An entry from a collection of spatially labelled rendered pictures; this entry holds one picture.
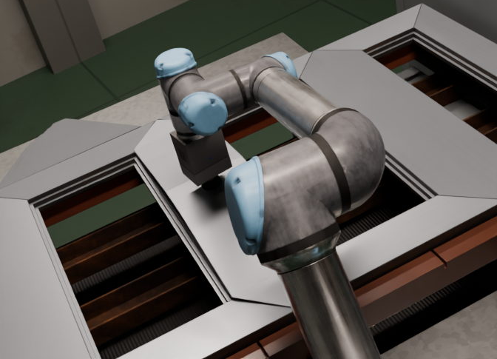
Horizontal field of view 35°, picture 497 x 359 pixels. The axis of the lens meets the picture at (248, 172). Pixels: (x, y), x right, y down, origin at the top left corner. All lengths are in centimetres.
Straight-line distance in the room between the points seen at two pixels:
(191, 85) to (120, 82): 255
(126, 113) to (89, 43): 204
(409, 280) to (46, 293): 69
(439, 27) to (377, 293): 87
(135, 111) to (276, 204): 124
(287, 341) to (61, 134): 100
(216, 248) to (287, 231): 51
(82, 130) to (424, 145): 92
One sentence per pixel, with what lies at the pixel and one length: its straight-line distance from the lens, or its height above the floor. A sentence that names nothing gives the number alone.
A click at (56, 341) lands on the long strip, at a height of 85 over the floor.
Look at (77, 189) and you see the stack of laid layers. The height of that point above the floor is 83.
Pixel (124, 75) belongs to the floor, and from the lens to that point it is 398.
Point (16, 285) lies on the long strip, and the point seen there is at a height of 85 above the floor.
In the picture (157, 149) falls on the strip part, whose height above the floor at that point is 86.
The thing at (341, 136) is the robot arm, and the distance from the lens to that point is 104.
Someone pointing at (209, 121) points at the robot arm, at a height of 113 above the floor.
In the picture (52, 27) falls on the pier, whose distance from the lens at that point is 412.
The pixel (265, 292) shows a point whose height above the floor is 85.
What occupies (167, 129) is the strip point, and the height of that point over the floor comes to 85.
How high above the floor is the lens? 187
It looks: 37 degrees down
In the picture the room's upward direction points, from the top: 15 degrees counter-clockwise
